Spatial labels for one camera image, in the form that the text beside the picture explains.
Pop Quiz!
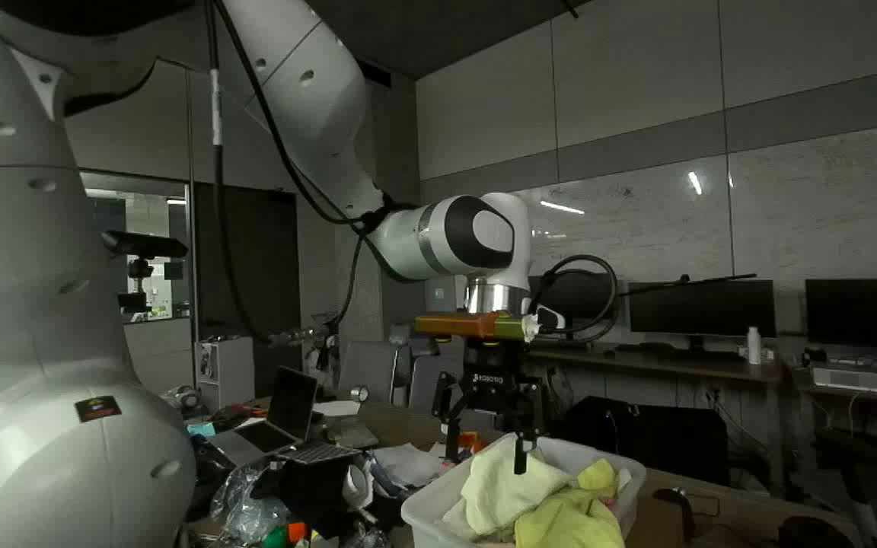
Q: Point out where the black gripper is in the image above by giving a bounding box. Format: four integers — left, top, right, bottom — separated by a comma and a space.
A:
433, 337, 546, 474

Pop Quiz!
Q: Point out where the yellow towel shirt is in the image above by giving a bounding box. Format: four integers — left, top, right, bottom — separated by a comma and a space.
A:
459, 448, 624, 548

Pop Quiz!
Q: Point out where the white plastic basket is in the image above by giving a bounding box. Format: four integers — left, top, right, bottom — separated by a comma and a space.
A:
401, 436, 645, 548

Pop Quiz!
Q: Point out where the open laptop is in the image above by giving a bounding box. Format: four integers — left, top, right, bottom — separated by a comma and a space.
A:
211, 370, 317, 467

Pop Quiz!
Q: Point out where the black computer monitor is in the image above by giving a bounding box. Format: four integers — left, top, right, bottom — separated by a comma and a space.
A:
626, 279, 776, 335
803, 279, 877, 347

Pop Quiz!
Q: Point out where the white spray bottle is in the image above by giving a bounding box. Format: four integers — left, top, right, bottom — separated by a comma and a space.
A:
745, 325, 765, 366

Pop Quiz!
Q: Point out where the wrist camera orange mount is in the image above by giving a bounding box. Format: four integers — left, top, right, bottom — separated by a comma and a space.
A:
415, 314, 538, 340

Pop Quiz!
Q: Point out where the black cable loop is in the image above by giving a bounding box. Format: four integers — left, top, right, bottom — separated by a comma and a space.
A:
531, 254, 624, 347

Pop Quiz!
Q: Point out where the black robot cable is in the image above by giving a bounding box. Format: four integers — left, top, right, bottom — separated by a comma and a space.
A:
206, 0, 401, 337

